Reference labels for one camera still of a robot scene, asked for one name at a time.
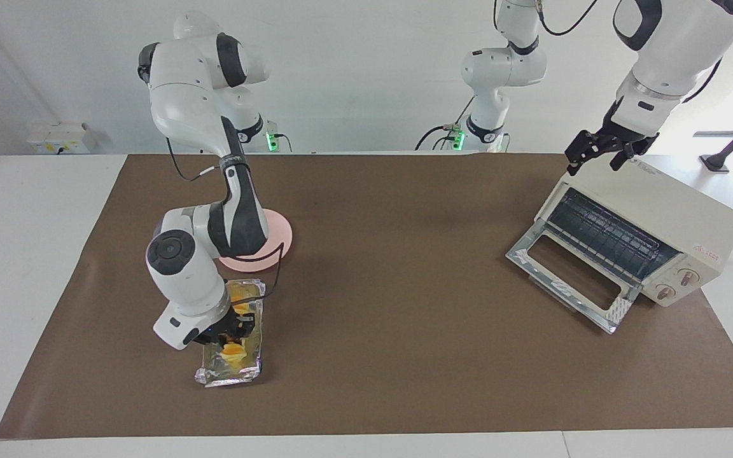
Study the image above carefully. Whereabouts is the cream toaster oven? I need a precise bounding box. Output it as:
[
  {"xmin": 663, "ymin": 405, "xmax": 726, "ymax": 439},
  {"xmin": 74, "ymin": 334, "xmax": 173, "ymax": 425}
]
[{"xmin": 534, "ymin": 156, "xmax": 733, "ymax": 308}]

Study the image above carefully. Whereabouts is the glazed twisted bread loaf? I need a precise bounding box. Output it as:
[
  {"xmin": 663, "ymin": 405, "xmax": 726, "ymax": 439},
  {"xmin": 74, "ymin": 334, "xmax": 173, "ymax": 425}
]
[{"xmin": 217, "ymin": 283, "xmax": 264, "ymax": 373}]

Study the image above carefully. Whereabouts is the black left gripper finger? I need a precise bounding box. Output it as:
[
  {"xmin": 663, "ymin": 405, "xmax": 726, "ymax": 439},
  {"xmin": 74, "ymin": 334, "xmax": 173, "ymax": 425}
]
[
  {"xmin": 610, "ymin": 143, "xmax": 634, "ymax": 171},
  {"xmin": 565, "ymin": 130, "xmax": 596, "ymax": 177}
]

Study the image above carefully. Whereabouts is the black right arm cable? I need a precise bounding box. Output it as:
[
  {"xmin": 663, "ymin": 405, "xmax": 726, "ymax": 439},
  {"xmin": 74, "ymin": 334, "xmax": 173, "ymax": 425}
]
[{"xmin": 166, "ymin": 137, "xmax": 285, "ymax": 306}]

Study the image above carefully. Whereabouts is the pink round plate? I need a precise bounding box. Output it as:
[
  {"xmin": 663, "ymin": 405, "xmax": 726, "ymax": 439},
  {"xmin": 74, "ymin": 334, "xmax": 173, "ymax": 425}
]
[{"xmin": 217, "ymin": 209, "xmax": 293, "ymax": 273}]

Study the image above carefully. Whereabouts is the white wall outlet box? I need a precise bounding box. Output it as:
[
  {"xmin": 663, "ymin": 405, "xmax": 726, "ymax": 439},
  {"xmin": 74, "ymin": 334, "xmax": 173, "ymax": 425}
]
[{"xmin": 27, "ymin": 123, "xmax": 97, "ymax": 155}]

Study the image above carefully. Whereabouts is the aluminium foil tray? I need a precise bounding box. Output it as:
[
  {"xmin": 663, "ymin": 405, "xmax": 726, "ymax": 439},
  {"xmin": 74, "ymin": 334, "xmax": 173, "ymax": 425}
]
[{"xmin": 195, "ymin": 278, "xmax": 267, "ymax": 389}]

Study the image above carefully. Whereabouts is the black arm base cable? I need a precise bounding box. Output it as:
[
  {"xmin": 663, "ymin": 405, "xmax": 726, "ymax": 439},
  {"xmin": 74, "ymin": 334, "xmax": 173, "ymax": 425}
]
[{"xmin": 414, "ymin": 95, "xmax": 475, "ymax": 152}]

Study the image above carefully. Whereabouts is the brown table mat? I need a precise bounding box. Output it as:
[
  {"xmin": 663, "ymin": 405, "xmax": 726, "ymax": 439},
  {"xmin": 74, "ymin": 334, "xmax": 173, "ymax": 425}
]
[{"xmin": 0, "ymin": 153, "xmax": 733, "ymax": 440}]

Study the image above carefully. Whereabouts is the glass oven door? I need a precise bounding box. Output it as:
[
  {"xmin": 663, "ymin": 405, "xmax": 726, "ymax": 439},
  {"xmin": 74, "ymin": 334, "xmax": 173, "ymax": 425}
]
[{"xmin": 505, "ymin": 228, "xmax": 642, "ymax": 335}]

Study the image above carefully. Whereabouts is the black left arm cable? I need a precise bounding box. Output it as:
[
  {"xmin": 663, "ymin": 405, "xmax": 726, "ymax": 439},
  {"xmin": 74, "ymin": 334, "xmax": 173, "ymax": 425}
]
[{"xmin": 494, "ymin": 0, "xmax": 599, "ymax": 37}]

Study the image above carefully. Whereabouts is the metal oven wire rack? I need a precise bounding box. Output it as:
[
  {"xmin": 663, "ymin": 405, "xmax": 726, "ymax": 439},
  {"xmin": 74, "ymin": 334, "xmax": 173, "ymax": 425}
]
[{"xmin": 546, "ymin": 189, "xmax": 681, "ymax": 282}]

